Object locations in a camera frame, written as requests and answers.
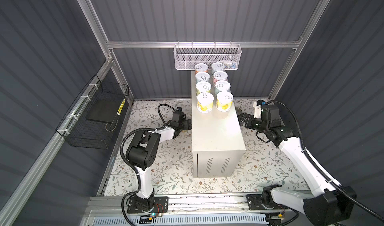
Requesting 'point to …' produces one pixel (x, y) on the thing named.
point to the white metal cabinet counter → (217, 144)
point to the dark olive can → (238, 110)
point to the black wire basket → (92, 122)
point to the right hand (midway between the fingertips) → (246, 119)
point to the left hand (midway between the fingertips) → (184, 121)
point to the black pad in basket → (105, 110)
